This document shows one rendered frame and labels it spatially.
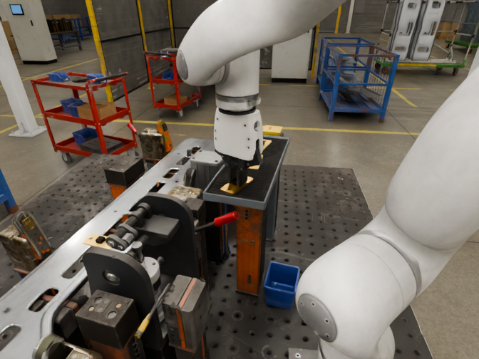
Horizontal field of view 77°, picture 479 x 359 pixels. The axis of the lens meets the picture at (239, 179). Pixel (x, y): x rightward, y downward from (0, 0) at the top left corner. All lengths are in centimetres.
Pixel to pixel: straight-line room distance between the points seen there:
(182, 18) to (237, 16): 778
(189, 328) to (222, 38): 47
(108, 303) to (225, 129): 37
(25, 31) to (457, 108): 1113
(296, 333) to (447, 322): 131
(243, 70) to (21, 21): 1079
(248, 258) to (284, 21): 67
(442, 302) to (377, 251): 180
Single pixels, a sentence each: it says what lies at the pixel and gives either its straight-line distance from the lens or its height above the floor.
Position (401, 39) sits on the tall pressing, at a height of 79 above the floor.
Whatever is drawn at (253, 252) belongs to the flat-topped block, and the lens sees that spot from 90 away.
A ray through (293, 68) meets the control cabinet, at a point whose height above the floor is 32.
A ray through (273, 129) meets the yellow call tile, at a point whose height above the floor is 116.
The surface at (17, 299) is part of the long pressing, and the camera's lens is 79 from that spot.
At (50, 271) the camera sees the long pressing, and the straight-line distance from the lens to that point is 82.
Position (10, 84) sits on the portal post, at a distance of 487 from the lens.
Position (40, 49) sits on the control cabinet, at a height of 42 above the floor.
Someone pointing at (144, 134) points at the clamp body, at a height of 105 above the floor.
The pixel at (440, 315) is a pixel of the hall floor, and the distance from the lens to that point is 218.
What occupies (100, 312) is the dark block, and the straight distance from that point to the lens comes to 53.
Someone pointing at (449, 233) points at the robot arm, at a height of 131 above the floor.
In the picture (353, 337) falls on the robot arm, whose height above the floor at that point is 117.
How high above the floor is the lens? 151
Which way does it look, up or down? 30 degrees down
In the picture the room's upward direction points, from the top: straight up
